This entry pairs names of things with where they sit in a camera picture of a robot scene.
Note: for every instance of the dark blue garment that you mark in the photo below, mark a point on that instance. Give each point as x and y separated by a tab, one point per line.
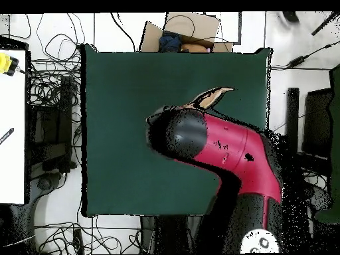
170	42

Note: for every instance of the thin black rod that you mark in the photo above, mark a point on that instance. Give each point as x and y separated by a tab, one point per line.
325	23

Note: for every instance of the black upright bar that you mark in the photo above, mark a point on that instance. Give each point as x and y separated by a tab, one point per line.
292	114

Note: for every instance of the black monitor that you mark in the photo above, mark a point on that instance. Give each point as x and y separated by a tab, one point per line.
317	122

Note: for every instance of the tan terry towel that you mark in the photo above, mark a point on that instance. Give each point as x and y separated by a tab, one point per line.
209	98

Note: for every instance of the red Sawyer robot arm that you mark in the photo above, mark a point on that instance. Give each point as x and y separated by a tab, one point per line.
233	148

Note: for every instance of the black marker pen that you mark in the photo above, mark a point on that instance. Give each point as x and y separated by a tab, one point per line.
6	136

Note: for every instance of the white board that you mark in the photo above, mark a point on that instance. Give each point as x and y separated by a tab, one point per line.
12	164

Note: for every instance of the black power strip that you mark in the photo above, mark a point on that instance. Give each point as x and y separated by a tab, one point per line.
78	241

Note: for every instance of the orange garment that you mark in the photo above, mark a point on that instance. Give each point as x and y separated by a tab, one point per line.
194	48

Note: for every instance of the black power adapter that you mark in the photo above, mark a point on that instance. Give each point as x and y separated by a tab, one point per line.
297	61

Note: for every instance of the brown cardboard box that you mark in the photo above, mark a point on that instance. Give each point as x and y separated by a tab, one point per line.
202	26

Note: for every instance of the dark green table cloth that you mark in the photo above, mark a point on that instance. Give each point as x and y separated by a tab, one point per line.
119	172

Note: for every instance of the yellow and black tool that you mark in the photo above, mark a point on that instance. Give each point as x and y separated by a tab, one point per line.
5	63

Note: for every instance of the dark grey stand base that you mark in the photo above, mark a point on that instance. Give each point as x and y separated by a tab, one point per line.
45	183
322	198

